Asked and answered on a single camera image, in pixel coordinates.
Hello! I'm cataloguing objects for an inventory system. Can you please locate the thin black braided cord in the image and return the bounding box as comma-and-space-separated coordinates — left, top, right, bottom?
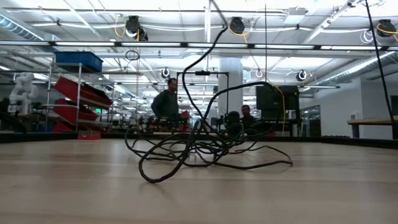
124, 0, 294, 184

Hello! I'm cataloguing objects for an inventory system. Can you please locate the person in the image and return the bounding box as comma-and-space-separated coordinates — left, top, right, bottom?
241, 105, 259, 127
150, 77, 180, 121

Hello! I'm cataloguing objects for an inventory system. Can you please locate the long ceiling light bar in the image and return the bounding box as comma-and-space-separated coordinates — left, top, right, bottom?
0, 40, 398, 51

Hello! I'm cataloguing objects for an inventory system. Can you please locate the metal shelf rack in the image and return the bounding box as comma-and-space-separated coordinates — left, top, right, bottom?
43, 62, 114, 134

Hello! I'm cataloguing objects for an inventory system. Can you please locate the red tilted shelf bin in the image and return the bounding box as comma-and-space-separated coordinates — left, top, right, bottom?
52, 98, 100, 125
53, 76, 113, 108
52, 121, 77, 134

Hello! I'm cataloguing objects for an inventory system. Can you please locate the blue storage bin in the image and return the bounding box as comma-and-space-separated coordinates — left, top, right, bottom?
55, 51, 104, 73

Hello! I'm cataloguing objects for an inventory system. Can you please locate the wooden bench table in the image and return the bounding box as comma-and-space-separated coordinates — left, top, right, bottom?
346, 115, 398, 139

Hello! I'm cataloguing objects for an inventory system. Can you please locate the black gantry frame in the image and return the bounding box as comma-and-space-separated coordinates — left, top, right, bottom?
175, 70, 230, 125

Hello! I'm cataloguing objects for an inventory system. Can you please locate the yellow hanging cable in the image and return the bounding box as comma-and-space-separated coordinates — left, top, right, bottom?
228, 18, 286, 133

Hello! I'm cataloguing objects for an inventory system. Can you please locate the black ceiling cable reel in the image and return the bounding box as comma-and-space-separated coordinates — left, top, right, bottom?
229, 17, 246, 35
376, 19, 397, 38
125, 15, 149, 42

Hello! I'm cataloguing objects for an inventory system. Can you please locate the black aluminium table frame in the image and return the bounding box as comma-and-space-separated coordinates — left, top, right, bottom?
0, 132, 398, 149

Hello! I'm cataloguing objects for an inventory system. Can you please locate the thick black slanting cable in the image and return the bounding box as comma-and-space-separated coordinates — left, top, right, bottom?
364, 0, 398, 140

